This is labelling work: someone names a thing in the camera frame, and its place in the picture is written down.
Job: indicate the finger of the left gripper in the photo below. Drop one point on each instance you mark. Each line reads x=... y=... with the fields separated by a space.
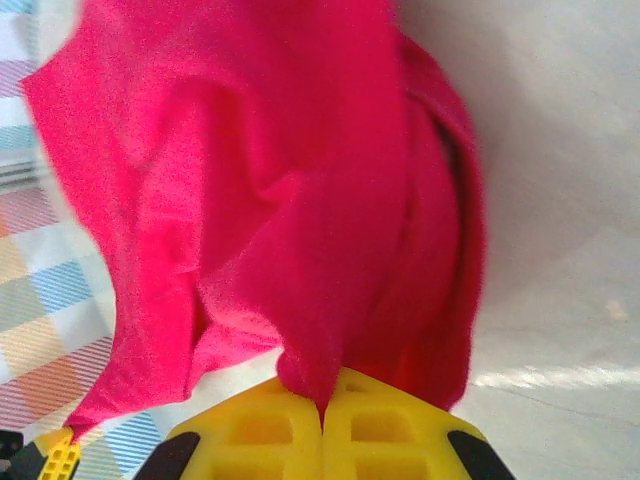
x=60 y=457

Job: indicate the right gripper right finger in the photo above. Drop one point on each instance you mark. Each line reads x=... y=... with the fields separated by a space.
x=395 y=440

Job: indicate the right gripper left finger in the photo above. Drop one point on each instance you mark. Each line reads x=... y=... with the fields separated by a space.
x=260 y=440

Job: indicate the red t-shirt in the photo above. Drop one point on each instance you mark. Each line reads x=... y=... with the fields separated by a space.
x=280 y=175

